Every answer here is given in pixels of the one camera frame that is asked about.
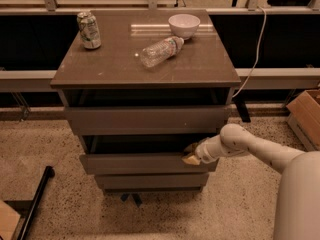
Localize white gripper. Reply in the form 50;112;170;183
182;139;220;166

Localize grey drawer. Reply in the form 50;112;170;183
64;106;230;135
80;134;217;175
95;173;209;190

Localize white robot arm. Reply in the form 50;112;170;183
182;124;320;240

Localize grey bottom drawer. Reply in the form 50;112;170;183
95;173;209;190

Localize grey top drawer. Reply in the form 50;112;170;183
64;106;230;135

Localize grey drawer cabinet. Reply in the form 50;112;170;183
51;10;240;193

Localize black table leg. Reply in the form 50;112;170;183
233;96;251;123

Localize clear plastic water bottle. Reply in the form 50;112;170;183
140;36;184;68

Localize cardboard box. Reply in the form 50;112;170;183
287;89;320;151

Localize white bowl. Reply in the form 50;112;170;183
168;14;200;40

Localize black metal stand leg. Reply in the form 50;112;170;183
4;166;55;240

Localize green white soda can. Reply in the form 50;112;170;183
77;11;101;49

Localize wooden board corner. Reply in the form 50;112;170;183
0;200;20;240

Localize white cable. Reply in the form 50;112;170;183
231;6;268;99

